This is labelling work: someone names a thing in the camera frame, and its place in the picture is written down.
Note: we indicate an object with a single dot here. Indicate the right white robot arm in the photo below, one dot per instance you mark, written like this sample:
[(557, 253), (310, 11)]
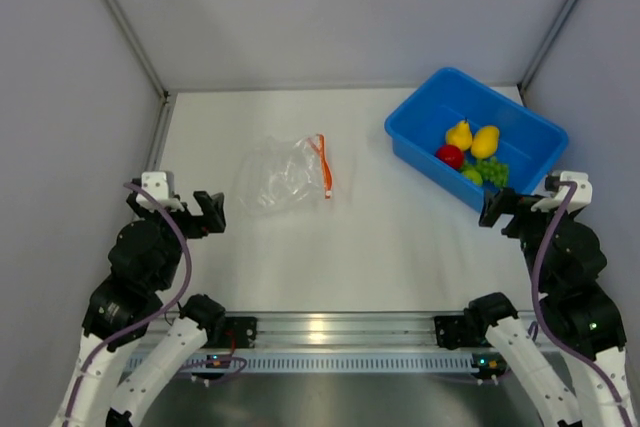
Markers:
[(571, 310)]

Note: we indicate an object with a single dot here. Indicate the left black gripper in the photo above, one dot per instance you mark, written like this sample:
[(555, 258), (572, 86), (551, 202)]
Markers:
[(212, 210)]

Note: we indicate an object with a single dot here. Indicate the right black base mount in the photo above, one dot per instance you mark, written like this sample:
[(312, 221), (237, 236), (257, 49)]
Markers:
[(453, 332)]

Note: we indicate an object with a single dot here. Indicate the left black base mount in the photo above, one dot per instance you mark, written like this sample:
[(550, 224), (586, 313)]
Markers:
[(239, 332)]

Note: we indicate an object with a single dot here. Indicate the blue plastic bin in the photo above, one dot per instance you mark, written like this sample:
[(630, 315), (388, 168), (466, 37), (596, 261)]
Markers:
[(529, 144)]

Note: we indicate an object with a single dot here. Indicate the green fake lime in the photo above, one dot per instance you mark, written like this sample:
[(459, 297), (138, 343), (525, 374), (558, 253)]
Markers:
[(473, 176)]

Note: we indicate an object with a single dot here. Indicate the aluminium mounting rail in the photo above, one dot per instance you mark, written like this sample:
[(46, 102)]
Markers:
[(306, 331)]

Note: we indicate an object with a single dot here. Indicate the clear zip top bag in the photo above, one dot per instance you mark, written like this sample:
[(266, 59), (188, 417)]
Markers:
[(277, 176)]

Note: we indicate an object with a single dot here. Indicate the green fake lettuce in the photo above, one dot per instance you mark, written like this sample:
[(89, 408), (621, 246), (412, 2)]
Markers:
[(492, 170)]

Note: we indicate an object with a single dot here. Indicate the red fake apple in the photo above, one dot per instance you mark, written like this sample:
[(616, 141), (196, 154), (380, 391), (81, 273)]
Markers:
[(451, 155)]

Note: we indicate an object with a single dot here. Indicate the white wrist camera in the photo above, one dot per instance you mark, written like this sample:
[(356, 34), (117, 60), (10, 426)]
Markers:
[(160, 186), (562, 184)]

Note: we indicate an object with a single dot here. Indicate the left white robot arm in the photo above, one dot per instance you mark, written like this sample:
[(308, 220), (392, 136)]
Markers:
[(143, 263)]

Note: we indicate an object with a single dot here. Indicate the yellow fake pepper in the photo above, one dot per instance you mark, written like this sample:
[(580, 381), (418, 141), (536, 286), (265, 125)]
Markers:
[(460, 135)]

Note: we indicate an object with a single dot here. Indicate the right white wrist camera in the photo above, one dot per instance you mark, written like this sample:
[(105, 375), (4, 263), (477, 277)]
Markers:
[(562, 184)]

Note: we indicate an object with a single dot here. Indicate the slotted cable duct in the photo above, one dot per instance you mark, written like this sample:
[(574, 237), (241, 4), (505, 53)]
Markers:
[(254, 362)]

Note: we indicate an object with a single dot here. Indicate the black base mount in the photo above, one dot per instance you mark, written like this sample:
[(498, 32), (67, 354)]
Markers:
[(453, 332), (239, 332)]

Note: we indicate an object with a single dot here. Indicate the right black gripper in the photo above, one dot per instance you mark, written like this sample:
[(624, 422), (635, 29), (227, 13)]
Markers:
[(505, 200)]

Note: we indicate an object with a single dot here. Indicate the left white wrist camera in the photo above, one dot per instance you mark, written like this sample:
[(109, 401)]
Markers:
[(160, 186)]

